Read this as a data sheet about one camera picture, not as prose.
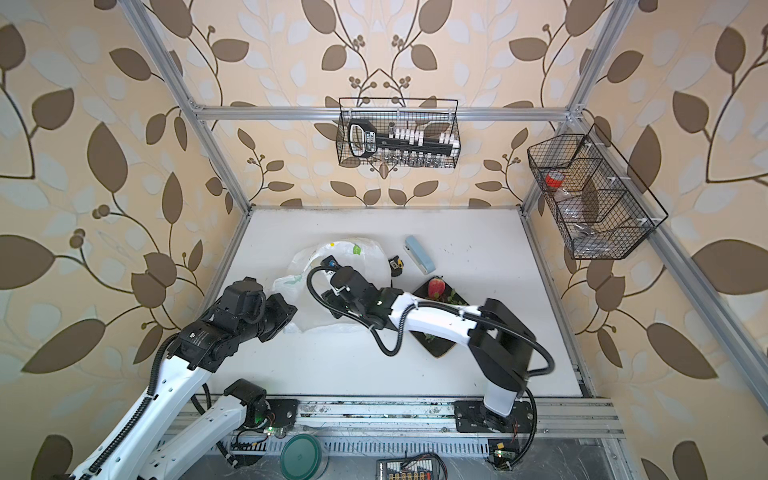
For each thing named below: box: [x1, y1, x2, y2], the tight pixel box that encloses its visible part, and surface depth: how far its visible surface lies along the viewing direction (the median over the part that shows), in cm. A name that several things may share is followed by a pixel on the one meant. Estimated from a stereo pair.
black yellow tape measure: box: [388, 255, 405, 277], surface depth 104 cm
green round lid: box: [280, 433, 329, 480], surface depth 62 cm
